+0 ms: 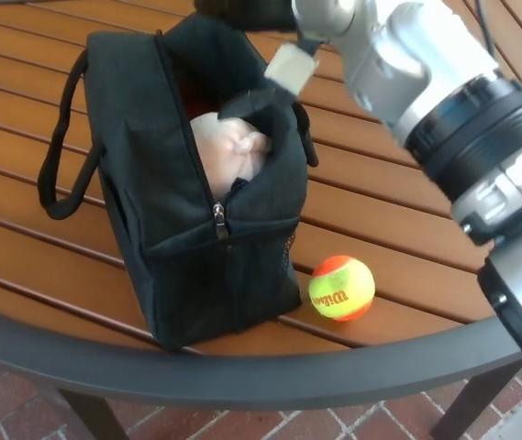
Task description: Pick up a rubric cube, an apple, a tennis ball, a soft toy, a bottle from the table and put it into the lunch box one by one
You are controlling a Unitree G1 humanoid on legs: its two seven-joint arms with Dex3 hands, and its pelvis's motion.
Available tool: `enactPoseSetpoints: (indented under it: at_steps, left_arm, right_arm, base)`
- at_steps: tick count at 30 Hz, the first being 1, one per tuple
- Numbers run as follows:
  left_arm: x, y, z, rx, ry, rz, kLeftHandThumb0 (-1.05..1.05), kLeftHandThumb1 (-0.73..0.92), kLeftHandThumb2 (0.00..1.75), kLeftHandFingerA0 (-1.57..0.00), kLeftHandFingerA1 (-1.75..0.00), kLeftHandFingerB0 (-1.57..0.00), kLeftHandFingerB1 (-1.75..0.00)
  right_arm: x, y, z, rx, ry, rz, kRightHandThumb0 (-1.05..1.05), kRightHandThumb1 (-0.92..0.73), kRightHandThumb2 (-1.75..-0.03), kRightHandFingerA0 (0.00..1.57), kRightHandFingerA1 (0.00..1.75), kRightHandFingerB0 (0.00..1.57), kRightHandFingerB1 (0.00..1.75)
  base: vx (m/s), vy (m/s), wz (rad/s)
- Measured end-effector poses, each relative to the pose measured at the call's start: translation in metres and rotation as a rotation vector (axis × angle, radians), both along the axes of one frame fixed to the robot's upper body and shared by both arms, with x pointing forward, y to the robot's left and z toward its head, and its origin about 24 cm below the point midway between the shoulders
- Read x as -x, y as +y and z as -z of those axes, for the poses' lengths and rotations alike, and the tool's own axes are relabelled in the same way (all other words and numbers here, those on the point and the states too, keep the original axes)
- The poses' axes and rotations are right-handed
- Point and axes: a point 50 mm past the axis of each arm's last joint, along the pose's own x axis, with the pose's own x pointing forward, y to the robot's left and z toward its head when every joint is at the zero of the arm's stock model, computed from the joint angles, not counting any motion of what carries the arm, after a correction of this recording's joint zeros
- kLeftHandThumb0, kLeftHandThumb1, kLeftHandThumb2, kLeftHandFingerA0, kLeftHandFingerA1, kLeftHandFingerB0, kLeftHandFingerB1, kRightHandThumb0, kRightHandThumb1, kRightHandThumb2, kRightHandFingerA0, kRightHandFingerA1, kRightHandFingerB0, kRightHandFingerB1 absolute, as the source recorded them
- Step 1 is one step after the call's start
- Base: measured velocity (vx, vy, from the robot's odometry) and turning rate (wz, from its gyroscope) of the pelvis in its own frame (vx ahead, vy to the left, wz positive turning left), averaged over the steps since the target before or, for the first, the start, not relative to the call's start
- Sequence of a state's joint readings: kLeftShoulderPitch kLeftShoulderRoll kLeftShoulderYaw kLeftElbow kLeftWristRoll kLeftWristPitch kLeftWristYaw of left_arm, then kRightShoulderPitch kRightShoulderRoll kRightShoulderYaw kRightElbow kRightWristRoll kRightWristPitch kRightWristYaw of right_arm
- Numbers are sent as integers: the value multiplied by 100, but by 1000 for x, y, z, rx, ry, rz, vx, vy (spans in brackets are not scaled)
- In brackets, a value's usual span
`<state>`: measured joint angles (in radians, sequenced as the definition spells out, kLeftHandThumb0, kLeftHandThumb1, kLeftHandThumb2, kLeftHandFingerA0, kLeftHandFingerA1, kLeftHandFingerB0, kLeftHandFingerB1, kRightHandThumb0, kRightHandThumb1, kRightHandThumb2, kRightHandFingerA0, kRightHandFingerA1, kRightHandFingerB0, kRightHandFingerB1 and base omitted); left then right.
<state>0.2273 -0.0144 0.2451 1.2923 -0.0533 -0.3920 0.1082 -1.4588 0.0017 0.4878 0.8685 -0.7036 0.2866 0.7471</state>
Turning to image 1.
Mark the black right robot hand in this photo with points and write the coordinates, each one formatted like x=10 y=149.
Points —
x=290 y=69

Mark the red apple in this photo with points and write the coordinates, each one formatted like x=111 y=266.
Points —
x=194 y=98

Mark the peach dumpling plush with sunglasses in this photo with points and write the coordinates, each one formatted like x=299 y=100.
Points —
x=224 y=146

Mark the yellow orange tennis ball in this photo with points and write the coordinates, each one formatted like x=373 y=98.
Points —
x=340 y=289

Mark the black insulated lunch bag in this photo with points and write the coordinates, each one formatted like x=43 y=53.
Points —
x=150 y=206

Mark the dark metal table leg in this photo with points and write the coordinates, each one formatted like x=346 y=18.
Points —
x=91 y=417
x=471 y=408

